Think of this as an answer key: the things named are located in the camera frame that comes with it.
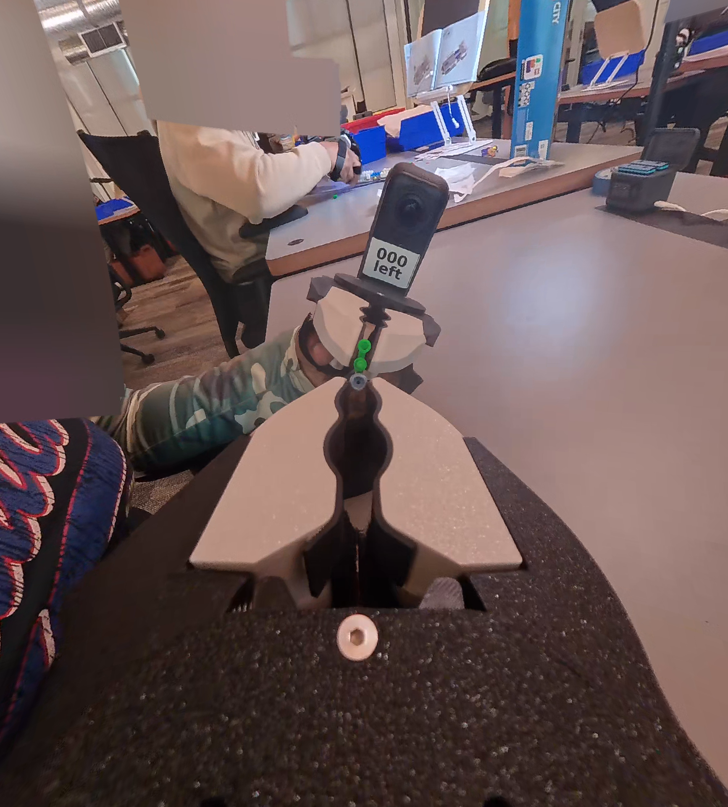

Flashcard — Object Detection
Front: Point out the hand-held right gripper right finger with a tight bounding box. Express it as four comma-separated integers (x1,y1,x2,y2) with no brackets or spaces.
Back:
359,377,523,609

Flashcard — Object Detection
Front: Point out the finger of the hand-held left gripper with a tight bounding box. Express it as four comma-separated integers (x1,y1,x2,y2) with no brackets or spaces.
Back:
312,287,370,372
369,309,429,374

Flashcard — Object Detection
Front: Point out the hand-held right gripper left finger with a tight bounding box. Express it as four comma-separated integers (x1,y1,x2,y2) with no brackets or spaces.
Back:
189,376,360,610

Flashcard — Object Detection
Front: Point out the person's left forearm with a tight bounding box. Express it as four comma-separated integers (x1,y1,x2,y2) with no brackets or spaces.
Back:
93,328,314,475

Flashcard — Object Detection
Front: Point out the wood-edged grey desk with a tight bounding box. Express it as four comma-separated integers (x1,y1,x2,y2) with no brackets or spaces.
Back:
265,139,645,278

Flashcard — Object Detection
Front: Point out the person's left hand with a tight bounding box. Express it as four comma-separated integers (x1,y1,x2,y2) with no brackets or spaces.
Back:
297,315,347,384

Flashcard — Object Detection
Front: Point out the clear book stand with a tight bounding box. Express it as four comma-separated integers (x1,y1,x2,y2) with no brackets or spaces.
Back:
414,88,478,147

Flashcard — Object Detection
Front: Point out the torn white paper bag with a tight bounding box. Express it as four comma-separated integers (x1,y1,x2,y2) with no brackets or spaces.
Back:
477,154,566,187

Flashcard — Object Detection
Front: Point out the open instruction booklet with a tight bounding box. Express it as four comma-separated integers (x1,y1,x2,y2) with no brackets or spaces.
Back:
403,11,489,102

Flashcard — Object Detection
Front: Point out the tall blue box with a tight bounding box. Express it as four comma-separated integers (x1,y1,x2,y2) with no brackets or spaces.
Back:
509,0,569,161

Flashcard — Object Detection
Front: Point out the black office chair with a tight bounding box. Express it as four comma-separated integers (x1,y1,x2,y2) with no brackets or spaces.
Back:
77,129,309,367

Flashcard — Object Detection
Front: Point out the black battery charging case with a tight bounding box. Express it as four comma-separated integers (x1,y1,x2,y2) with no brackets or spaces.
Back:
603,128,702,215

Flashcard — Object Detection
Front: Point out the blue red printed shirt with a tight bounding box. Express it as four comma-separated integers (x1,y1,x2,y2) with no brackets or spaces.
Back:
0,418,133,807

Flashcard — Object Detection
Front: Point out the ceiling air vent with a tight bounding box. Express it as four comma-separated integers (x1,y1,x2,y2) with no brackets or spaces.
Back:
77,24,128,64

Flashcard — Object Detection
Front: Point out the white cable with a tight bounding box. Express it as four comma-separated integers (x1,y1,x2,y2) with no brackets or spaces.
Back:
654,200,728,223

